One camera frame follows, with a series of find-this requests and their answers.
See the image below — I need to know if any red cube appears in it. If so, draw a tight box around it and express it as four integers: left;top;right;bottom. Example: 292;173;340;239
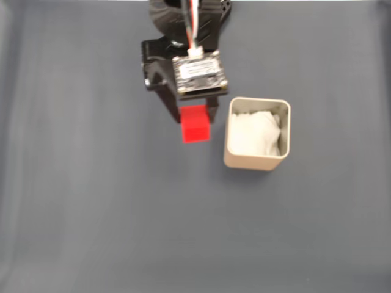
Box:
179;104;212;143

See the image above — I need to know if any beige square box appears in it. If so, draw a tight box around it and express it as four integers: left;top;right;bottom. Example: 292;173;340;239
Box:
223;96;291;172

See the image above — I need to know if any white crumpled tissue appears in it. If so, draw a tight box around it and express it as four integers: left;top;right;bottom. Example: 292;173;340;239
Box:
228;110;282;157

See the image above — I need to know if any blue-grey table mat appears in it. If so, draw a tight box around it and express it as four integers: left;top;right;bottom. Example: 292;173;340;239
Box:
0;1;391;293

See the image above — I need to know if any camera circuit board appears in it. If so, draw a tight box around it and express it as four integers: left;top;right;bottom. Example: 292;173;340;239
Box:
171;50;230;101

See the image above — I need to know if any red white black wire bundle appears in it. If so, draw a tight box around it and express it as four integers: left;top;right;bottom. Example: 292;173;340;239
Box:
180;0;204;59

